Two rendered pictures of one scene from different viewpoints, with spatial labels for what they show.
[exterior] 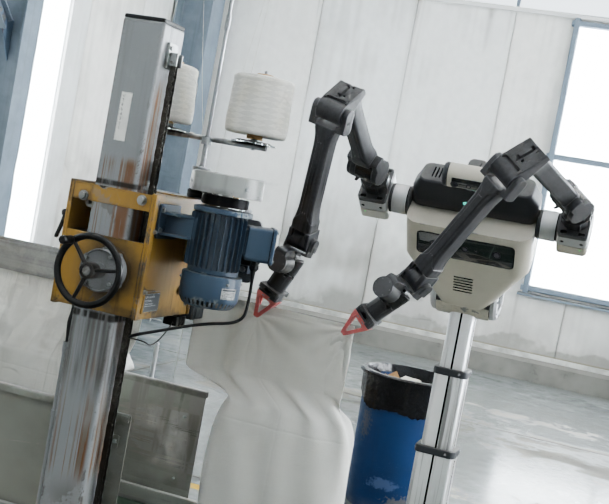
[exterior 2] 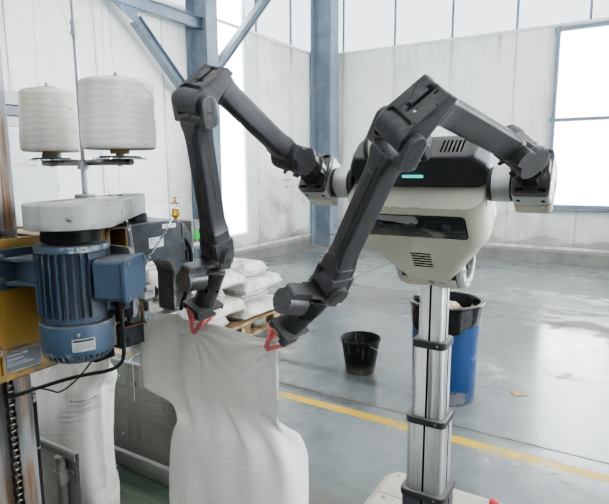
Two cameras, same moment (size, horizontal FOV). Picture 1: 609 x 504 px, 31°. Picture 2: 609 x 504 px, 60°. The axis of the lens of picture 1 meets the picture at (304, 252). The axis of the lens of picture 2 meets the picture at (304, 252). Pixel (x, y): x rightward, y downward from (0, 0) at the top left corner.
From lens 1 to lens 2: 1.85 m
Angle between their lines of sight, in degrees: 15
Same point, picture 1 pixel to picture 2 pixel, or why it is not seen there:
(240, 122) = (84, 137)
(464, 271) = (419, 247)
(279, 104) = (121, 106)
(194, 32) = (324, 93)
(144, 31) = not seen: outside the picture
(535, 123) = (539, 101)
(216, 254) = (57, 301)
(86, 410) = not seen: outside the picture
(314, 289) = not seen: hidden behind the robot
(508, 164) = (396, 119)
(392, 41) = (439, 71)
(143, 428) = (172, 415)
